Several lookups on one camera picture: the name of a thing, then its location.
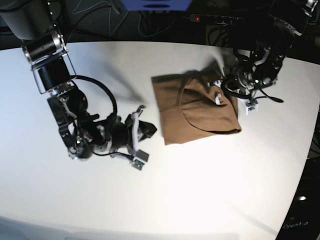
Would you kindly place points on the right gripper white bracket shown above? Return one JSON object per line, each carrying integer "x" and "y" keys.
{"x": 125, "y": 138}

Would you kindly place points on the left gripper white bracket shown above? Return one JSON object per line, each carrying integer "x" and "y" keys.
{"x": 233, "y": 90}

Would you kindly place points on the brown T-shirt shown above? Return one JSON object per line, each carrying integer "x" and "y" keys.
{"x": 187, "y": 108}

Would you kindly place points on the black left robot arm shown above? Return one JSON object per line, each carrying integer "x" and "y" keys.
{"x": 248, "y": 78}

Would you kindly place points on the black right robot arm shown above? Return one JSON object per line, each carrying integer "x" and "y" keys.
{"x": 83, "y": 134}

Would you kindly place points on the black power strip red light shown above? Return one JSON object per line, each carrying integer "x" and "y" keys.
{"x": 217, "y": 20}

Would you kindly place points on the blue box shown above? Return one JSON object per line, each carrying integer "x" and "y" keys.
{"x": 156, "y": 5}

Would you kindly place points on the black OpenArm base plate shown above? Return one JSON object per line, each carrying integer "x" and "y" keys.
{"x": 302, "y": 221}

